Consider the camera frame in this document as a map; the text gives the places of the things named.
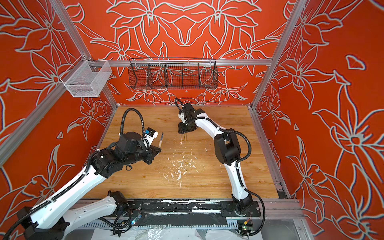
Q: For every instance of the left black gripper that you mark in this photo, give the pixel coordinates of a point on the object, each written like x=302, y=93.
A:
x=153, y=151

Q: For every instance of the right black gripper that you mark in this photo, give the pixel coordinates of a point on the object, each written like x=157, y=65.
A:
x=181, y=128

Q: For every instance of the beige pen cap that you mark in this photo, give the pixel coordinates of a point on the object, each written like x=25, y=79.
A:
x=183, y=137

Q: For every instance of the beige pen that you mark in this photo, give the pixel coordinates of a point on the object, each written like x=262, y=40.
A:
x=161, y=140

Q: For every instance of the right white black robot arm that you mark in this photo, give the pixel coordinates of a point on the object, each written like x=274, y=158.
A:
x=231, y=148

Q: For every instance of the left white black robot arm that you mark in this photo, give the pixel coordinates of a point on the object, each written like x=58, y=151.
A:
x=53, y=219

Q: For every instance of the clear plastic bin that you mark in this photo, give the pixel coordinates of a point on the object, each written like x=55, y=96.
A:
x=87, y=78

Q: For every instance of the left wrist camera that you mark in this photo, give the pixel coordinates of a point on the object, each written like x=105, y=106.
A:
x=150, y=135

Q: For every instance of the black wire basket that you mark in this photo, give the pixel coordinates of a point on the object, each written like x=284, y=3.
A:
x=173, y=74

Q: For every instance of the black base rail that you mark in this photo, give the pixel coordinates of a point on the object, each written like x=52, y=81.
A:
x=225, y=208

